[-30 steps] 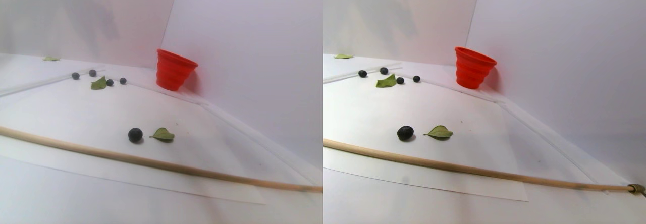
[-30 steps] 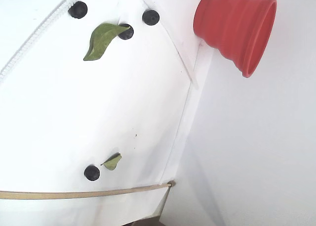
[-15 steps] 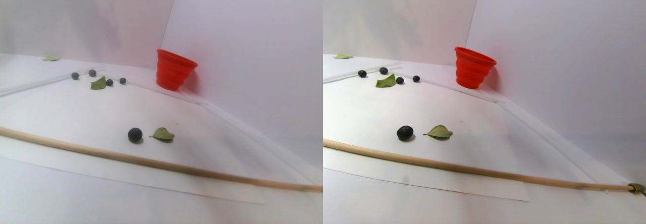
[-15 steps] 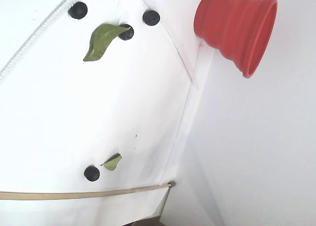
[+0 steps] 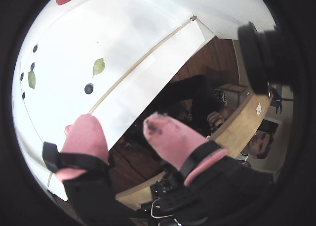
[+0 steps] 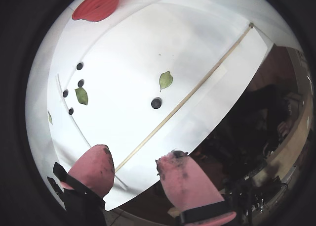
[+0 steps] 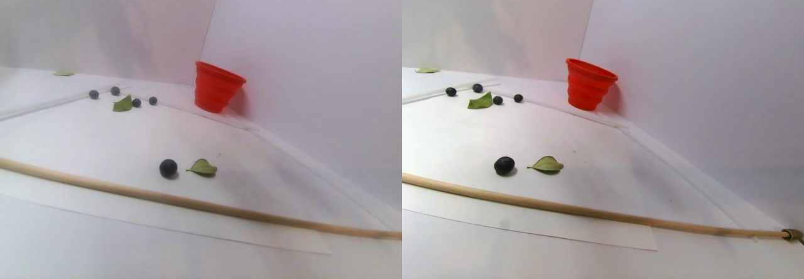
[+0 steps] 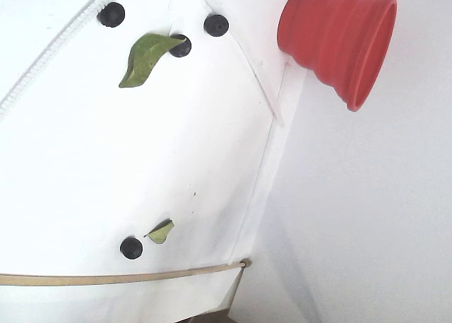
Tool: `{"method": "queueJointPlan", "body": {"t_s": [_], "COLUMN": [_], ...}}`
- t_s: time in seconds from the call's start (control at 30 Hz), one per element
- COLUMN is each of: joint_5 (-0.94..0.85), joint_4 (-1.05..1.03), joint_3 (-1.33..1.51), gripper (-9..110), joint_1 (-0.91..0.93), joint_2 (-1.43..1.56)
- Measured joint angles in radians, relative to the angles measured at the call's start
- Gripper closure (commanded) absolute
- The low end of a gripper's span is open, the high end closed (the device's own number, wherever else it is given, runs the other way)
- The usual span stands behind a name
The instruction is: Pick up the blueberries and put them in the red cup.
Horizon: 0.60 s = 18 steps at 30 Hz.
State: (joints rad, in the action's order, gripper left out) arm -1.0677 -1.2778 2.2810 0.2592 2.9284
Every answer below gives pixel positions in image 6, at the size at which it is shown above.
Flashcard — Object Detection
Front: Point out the pink-covered gripper finger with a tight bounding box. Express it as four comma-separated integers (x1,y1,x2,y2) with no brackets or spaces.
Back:
52,144,116,226
155,149,237,226

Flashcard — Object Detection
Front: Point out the red collapsible silicone cup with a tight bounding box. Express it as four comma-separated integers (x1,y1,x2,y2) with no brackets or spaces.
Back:
72,0,125,23

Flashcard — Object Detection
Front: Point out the ribbed white plastic tube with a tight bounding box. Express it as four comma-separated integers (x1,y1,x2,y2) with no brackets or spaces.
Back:
56,74,129,189

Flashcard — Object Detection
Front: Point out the large green leaf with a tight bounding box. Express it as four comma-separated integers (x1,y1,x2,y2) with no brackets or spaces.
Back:
75,87,89,106

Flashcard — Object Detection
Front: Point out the curled green leaf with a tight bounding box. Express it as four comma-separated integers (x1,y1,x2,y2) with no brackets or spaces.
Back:
158,71,173,92

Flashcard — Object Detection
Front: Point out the smooth white plastic tube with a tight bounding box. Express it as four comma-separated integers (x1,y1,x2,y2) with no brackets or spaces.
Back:
66,0,162,88

